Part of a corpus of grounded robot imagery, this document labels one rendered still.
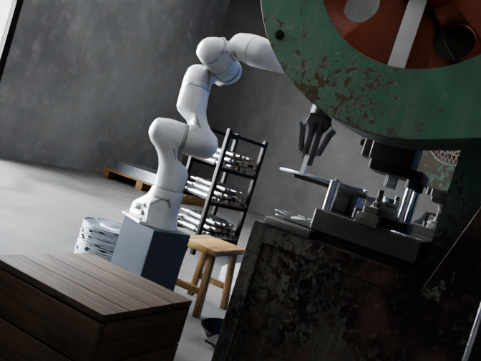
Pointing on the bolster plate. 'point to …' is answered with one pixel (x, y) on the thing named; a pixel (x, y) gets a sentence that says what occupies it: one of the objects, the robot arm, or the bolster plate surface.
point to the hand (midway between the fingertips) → (305, 165)
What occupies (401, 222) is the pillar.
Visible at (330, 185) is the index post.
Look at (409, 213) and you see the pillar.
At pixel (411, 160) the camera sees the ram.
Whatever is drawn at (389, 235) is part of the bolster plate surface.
